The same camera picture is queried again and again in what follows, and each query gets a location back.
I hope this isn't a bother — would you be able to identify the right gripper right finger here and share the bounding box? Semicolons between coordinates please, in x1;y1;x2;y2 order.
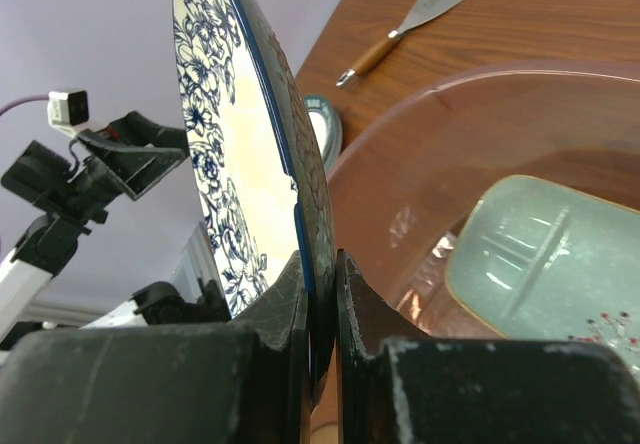
336;251;639;443

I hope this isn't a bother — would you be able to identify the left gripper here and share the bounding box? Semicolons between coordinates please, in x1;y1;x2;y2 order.
1;111;188;224

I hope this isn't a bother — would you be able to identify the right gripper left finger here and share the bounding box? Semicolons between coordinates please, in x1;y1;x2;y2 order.
1;255;311;443

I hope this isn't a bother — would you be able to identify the light blue rectangular dish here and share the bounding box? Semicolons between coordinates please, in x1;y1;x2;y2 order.
445;175;639;372

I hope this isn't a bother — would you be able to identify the teal rim lettered plate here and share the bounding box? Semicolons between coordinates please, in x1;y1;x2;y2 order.
303;95;344;173

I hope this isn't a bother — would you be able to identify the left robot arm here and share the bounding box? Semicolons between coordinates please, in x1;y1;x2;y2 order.
1;111;188;336

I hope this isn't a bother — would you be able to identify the clear plastic bin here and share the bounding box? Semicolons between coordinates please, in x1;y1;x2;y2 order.
309;58;640;444

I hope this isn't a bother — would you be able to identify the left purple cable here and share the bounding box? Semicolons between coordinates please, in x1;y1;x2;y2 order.
0;92;51;120

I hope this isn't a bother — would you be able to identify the metal scraper wooden handle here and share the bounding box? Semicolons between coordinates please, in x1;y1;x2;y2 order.
336;0;464;88

